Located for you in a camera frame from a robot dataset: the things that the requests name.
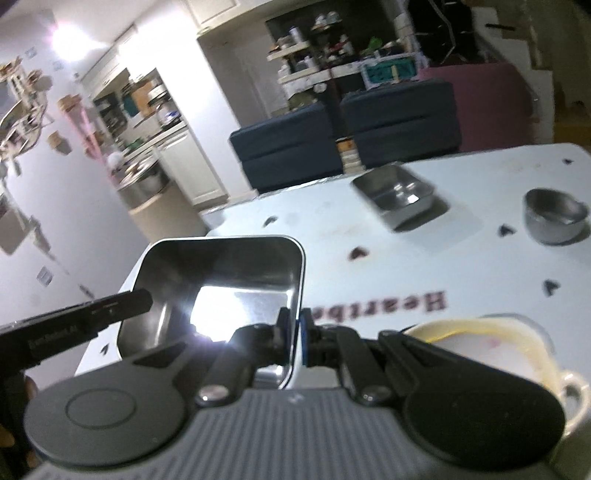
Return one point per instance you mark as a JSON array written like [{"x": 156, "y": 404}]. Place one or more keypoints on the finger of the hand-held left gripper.
[{"x": 124, "y": 304}]

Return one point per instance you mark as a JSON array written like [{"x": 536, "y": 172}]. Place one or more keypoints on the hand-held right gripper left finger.
[{"x": 282, "y": 324}]

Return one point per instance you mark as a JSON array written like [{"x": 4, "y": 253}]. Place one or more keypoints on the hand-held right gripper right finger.
[{"x": 304, "y": 342}]

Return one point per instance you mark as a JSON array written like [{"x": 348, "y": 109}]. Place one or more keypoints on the large steel square tray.
[{"x": 221, "y": 272}]

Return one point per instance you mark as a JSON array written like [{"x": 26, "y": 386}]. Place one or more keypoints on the small steel rectangular tray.
[{"x": 392, "y": 189}]

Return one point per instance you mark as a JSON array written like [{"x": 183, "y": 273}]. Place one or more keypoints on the stacked steel bowls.
[{"x": 141, "y": 180}]

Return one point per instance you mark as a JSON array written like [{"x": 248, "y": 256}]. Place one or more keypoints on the person's left hand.
[{"x": 30, "y": 390}]

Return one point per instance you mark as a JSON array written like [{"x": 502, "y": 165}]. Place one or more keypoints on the beige ribbed container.
[{"x": 147, "y": 217}]

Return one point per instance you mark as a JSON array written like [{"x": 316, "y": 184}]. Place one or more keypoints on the white kitchen cabinet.
[{"x": 194, "y": 166}]

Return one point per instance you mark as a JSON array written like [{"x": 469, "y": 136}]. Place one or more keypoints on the open kitchen shelf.
[{"x": 138, "y": 101}]

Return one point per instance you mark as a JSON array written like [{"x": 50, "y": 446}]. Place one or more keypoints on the cluttered storage shelf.
[{"x": 318, "y": 55}]

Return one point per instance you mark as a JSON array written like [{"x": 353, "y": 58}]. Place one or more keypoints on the teal printed box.
[{"x": 390, "y": 73}]

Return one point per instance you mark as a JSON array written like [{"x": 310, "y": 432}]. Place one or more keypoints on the round steel bowl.
[{"x": 551, "y": 221}]

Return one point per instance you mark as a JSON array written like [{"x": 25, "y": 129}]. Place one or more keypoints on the ceiling light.
[{"x": 64, "y": 32}]

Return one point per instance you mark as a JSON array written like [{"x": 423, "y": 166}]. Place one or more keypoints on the maroon sofa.
[{"x": 489, "y": 106}]

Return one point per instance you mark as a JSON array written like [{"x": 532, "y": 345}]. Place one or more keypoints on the black hanging garment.
[{"x": 443, "y": 32}]

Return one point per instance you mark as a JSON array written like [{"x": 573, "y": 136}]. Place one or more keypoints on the white staircase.
[{"x": 545, "y": 46}]

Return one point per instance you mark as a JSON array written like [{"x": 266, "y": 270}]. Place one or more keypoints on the pink wall decoration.
[{"x": 81, "y": 124}]

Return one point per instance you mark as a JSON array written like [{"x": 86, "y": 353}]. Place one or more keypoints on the wooden wall ornament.
[{"x": 21, "y": 110}]

